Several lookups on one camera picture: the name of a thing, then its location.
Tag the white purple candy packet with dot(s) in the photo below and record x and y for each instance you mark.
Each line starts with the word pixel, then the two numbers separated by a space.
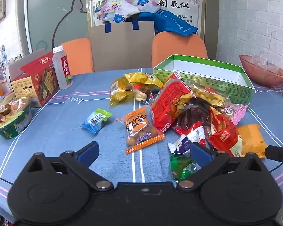
pixel 180 143

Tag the floral cloth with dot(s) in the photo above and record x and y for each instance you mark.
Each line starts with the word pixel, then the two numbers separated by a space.
pixel 127 4

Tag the pink printed clear packet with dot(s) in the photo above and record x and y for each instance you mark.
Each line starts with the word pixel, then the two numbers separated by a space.
pixel 237 111

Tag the clear plastic bag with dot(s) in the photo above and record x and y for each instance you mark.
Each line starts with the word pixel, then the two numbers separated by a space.
pixel 263 60

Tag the dark small snack packet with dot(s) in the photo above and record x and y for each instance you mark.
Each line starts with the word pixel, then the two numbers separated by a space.
pixel 153 93

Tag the blue candy packet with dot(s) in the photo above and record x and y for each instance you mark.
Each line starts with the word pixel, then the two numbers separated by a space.
pixel 95 121

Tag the blue tablecloth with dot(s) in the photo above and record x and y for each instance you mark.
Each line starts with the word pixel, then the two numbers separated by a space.
pixel 61 115

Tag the green snack packet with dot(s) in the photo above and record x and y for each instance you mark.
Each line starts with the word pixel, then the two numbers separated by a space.
pixel 181 167

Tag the red zip snack bag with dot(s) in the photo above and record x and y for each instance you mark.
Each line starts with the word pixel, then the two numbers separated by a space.
pixel 165 106

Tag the plastic drink bottle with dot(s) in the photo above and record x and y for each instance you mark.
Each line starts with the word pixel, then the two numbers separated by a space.
pixel 62 69

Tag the clear bag of yellow puffs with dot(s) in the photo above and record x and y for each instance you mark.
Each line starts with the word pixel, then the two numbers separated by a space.
pixel 208 96

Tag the red cracker box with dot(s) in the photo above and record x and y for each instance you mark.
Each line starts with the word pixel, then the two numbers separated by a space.
pixel 35 80

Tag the red white small packet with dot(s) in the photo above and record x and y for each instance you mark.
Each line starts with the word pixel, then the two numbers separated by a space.
pixel 191 131

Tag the orange chair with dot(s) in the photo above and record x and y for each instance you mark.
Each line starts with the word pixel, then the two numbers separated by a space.
pixel 76 56
pixel 179 49

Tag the yellow printed snack packet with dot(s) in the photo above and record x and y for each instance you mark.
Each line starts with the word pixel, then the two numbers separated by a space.
pixel 143 78

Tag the orange peanut snack packet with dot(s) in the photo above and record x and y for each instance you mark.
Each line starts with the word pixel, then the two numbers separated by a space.
pixel 138 129

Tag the orange pastry packet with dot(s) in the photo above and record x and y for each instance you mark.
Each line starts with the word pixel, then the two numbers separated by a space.
pixel 252 139

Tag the yellow clear snack packet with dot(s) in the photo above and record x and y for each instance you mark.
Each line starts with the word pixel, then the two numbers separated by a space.
pixel 120 91

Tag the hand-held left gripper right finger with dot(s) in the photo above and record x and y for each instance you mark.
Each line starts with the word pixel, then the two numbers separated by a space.
pixel 200 154

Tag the dark red dried fruit packet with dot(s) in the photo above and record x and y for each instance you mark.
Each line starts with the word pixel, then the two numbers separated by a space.
pixel 194 114

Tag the cream wrapped snack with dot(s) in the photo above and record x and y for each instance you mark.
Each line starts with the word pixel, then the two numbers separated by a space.
pixel 140 95

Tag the blue bag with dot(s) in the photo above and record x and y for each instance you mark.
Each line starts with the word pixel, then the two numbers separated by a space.
pixel 172 22

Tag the red nut snack packet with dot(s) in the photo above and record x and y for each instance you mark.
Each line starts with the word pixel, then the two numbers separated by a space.
pixel 226 134

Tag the instant noodle bowl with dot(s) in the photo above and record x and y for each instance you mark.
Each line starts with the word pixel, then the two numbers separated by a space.
pixel 10 119

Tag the pink plastic bowl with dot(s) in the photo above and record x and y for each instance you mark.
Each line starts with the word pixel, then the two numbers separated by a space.
pixel 264 76

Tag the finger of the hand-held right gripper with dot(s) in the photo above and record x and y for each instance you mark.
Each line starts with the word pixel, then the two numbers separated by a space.
pixel 278 154

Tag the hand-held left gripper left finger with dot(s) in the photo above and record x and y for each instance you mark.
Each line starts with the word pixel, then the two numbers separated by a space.
pixel 89 151

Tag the green gift box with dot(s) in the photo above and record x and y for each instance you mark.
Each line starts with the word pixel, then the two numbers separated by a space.
pixel 202 69

